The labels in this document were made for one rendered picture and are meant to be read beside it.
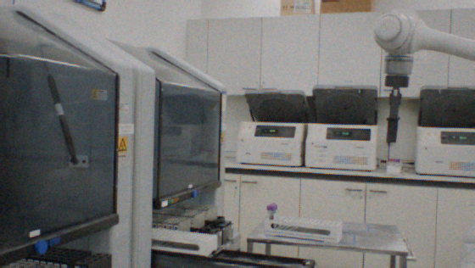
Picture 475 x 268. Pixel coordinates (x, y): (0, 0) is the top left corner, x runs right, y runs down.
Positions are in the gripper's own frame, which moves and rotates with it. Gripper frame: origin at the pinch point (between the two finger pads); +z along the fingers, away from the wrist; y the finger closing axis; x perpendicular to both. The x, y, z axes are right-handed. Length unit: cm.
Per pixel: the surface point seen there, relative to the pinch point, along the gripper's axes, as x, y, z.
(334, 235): 17.6, 15.9, 40.2
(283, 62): 99, 247, -40
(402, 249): -7.0, 16.9, 42.0
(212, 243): 55, -15, 41
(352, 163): 31, 216, 39
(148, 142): 76, -25, 7
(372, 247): 3.4, 15.8, 42.4
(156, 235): 75, -19, 40
